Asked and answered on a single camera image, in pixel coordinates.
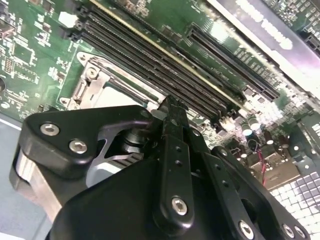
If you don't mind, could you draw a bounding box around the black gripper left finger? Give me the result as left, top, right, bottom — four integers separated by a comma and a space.
9, 95, 197, 235

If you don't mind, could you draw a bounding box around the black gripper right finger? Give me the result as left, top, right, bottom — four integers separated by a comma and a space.
176, 99, 311, 240

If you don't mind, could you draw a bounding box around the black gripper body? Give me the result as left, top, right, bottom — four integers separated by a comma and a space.
46, 157, 285, 240

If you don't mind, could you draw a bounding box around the silver CPU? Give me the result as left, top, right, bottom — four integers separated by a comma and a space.
96, 81, 156, 109

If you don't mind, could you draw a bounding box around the metal socket cover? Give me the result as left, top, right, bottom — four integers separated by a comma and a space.
81, 67, 161, 108

